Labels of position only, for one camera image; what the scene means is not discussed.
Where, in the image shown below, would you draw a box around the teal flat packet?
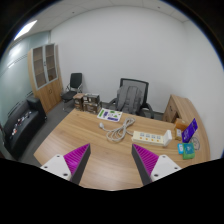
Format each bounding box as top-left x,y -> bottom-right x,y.
183,143 -> 195,156

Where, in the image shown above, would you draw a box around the brown cardboard box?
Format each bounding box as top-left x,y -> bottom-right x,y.
173,118 -> 190,132

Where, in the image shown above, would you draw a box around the grey backpack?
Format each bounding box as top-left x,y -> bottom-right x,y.
116,85 -> 144,116

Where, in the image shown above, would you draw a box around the wooden cabinet with glass doors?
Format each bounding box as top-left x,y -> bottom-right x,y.
27,43 -> 64,114

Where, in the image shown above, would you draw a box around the purple standing pouch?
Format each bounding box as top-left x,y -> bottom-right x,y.
181,117 -> 199,144

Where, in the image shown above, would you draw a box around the ceiling light panel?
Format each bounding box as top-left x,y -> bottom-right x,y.
13,19 -> 38,42

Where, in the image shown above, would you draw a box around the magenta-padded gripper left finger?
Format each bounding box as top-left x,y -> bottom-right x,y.
40,143 -> 92,185

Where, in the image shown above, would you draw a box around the cream power strip orange buttons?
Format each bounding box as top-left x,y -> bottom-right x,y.
131,130 -> 166,147

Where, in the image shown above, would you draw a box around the clear plastic bag with ring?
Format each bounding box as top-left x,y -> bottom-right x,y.
191,134 -> 202,151

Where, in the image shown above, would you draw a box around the black mesh office chair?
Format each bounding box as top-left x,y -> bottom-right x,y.
107,77 -> 155,120

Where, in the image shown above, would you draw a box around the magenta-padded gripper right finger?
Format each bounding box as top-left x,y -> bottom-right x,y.
131,143 -> 183,186

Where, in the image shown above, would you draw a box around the black leather sofa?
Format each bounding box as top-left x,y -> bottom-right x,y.
1,96 -> 48,160

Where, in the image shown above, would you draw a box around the black visitor chair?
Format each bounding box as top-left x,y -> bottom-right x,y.
60,72 -> 83,111

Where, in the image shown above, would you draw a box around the green cloth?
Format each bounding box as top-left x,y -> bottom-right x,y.
182,142 -> 197,160

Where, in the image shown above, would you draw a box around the stack of cardboard boxes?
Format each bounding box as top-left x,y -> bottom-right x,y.
72,92 -> 103,115

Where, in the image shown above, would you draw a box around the wooden side cabinet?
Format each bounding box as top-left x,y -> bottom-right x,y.
162,94 -> 186,124

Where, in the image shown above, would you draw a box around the white green purple printed sheet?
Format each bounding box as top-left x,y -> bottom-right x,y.
96,107 -> 123,123

